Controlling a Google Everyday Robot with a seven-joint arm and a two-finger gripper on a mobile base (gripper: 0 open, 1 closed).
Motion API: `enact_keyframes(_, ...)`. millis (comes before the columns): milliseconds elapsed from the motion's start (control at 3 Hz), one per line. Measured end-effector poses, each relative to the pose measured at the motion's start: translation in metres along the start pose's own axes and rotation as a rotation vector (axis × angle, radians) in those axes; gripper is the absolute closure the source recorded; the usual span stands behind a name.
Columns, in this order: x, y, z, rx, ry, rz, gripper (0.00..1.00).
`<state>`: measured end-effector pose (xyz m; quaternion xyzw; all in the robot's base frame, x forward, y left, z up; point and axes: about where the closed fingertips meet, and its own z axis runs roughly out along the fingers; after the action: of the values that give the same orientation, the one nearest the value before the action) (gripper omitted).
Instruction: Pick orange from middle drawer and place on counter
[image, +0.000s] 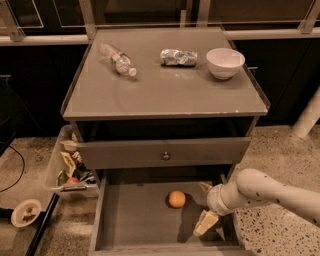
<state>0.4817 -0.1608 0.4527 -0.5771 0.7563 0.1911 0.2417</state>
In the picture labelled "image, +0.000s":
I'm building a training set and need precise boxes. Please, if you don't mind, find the black cable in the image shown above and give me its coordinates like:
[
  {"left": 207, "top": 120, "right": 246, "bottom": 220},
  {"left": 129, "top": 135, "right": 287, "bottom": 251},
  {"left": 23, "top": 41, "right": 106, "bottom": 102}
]
[{"left": 0, "top": 141, "right": 26, "bottom": 194}]

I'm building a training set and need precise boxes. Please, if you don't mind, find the orange fruit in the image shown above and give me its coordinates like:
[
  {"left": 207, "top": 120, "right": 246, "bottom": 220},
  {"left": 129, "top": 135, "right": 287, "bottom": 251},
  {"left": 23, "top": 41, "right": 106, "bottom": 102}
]
[{"left": 168, "top": 190, "right": 186, "bottom": 208}]

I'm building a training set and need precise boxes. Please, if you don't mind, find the red apple in bin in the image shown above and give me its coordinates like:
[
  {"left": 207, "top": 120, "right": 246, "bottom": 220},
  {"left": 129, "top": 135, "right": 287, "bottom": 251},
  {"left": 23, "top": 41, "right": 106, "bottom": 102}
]
[{"left": 66, "top": 177, "right": 79, "bottom": 184}]

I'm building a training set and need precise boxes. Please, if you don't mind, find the brass drawer knob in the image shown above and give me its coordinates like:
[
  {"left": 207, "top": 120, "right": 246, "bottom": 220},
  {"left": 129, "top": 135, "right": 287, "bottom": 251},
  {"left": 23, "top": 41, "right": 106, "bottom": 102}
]
[{"left": 162, "top": 152, "right": 170, "bottom": 161}]

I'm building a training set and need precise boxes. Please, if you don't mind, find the clear plastic water bottle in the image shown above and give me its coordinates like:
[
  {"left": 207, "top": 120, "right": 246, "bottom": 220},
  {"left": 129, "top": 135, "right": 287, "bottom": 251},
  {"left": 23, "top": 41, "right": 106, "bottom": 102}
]
[{"left": 99, "top": 43, "right": 137, "bottom": 77}]

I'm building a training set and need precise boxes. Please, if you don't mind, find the yellow snack packet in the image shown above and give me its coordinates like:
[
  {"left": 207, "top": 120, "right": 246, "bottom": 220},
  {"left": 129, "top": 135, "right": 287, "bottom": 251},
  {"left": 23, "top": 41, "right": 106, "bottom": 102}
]
[{"left": 61, "top": 152, "right": 76, "bottom": 177}]

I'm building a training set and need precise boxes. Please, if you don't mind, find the open grey middle drawer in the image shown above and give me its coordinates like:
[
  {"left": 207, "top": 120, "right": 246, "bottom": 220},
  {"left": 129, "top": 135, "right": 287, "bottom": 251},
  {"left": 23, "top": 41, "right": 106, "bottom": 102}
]
[{"left": 89, "top": 167, "right": 254, "bottom": 256}]

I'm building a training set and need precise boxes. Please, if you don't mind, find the crushed silver can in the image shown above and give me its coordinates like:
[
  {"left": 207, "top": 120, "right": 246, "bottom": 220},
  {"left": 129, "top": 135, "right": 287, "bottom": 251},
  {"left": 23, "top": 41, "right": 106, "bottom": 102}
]
[{"left": 160, "top": 49, "right": 198, "bottom": 67}]

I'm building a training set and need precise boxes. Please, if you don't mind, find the metal railing frame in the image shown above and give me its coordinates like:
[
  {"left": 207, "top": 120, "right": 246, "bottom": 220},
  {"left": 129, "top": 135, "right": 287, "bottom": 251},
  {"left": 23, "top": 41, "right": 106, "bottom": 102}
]
[{"left": 0, "top": 0, "right": 320, "bottom": 45}]

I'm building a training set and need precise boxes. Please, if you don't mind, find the white post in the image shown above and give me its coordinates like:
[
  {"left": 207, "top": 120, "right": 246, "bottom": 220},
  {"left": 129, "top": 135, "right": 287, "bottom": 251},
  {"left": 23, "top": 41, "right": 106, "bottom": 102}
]
[{"left": 292, "top": 86, "right": 320, "bottom": 138}]

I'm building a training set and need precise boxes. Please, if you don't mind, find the clear plastic storage bin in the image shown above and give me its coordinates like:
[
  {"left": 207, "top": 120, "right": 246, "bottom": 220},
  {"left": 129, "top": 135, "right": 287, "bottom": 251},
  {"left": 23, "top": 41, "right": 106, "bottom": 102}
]
[{"left": 45, "top": 125, "right": 99, "bottom": 200}]

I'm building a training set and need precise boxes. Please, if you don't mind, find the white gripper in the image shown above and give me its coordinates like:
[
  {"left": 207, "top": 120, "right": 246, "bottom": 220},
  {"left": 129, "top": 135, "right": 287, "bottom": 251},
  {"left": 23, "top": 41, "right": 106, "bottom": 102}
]
[{"left": 193, "top": 182, "right": 231, "bottom": 236}]

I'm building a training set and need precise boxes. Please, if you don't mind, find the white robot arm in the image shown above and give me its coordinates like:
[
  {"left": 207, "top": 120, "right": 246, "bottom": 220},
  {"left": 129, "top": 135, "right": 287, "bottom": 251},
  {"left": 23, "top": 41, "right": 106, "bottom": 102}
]
[{"left": 193, "top": 169, "right": 320, "bottom": 236}]

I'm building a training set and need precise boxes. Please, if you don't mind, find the grey drawer cabinet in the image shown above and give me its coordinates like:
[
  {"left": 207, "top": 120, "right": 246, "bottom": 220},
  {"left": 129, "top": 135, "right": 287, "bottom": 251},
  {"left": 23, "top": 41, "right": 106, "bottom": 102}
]
[{"left": 62, "top": 27, "right": 270, "bottom": 175}]

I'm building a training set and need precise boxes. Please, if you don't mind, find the grey top drawer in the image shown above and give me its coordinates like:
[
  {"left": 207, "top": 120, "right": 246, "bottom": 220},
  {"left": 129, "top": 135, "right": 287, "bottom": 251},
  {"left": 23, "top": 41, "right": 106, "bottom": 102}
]
[{"left": 77, "top": 137, "right": 250, "bottom": 169}]

